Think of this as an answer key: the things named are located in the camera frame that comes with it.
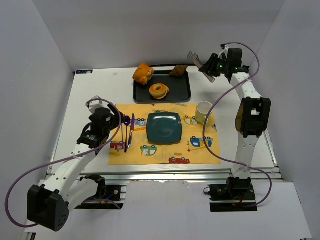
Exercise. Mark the yellow vehicle print placemat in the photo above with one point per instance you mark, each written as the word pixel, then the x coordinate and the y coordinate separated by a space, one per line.
pixel 196 142

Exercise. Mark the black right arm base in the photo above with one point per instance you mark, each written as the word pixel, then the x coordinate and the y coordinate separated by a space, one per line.
pixel 223 200

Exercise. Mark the dark teal square plate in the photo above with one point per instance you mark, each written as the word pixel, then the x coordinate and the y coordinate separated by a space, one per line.
pixel 164 128

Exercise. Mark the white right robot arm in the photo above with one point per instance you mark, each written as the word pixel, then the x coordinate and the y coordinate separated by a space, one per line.
pixel 253 114

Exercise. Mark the metal serving tongs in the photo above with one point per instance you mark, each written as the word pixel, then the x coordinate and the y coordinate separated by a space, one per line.
pixel 194 58

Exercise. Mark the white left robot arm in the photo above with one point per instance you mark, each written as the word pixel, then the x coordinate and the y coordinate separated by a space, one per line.
pixel 50 203

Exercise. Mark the black baking tray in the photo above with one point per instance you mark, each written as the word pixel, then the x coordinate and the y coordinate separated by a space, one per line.
pixel 179 88

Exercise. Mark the pale yellow mug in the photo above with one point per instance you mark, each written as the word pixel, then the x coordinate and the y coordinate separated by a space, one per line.
pixel 202 110

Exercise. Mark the bagel sandwich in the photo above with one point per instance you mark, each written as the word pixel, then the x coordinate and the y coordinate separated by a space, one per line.
pixel 158 91

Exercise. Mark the purple iridescent spoon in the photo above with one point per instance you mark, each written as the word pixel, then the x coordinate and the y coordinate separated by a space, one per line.
pixel 127 122

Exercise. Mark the orange bread roll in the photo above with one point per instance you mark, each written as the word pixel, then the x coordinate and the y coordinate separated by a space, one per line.
pixel 143 74

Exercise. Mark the iridescent table knife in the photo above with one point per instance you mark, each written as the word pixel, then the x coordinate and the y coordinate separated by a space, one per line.
pixel 132 126

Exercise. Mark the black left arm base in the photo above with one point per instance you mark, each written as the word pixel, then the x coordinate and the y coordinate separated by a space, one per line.
pixel 109 197

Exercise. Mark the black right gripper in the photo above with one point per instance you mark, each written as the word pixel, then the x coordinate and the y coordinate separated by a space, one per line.
pixel 211 66

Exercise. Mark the dark brown bread piece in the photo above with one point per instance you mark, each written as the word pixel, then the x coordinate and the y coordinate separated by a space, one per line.
pixel 178 71

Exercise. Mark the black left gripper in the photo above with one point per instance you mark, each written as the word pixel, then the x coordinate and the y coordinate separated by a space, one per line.
pixel 116 117

